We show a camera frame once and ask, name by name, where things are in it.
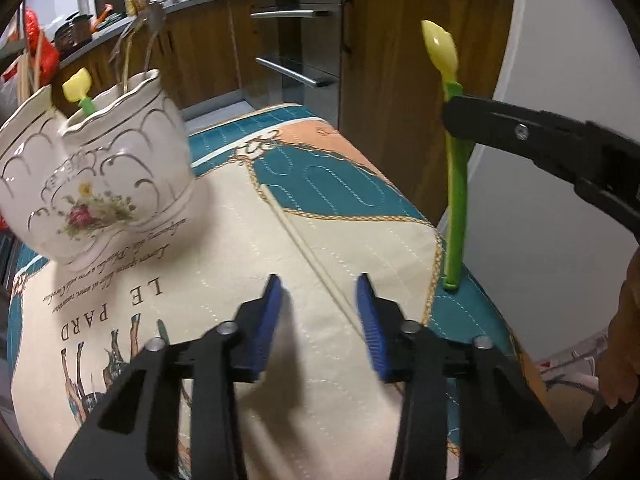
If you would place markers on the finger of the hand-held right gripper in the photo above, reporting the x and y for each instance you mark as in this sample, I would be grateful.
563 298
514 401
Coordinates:
520 132

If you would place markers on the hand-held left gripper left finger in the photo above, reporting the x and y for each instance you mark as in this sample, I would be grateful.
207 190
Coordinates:
260 335

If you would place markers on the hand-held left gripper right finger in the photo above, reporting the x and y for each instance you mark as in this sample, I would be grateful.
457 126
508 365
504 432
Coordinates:
375 335

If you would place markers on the white floral ceramic utensil holder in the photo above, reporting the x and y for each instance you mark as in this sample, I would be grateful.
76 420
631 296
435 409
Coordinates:
100 175

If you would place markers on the gold metal spoon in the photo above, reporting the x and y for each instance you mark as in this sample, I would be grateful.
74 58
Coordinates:
128 65

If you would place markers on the yellow green tulip spoon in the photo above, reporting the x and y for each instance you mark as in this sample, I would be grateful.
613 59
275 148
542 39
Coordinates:
77 82

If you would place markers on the gold metal fork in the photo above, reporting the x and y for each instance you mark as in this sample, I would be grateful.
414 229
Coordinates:
116 50

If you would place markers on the person's right hand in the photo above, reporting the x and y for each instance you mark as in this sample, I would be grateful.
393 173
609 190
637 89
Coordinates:
622 340

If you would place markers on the printed teal cream tablecloth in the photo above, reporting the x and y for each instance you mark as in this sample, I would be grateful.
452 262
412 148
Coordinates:
225 240

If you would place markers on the wooden kitchen cabinets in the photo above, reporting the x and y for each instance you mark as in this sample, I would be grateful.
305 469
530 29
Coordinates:
410 50

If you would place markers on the grey kitchen countertop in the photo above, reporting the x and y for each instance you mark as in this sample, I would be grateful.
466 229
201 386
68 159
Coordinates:
200 2

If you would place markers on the dark red cooking pot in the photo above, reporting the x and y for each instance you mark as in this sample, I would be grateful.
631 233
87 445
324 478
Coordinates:
72 32

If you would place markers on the glass bottles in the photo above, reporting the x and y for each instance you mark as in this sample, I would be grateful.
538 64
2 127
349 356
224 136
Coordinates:
135 0

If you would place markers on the orange kitchen tool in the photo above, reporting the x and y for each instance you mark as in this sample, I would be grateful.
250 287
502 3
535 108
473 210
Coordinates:
104 12

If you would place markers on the small red plastic bag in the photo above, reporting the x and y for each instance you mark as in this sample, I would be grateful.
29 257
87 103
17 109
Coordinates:
42 45

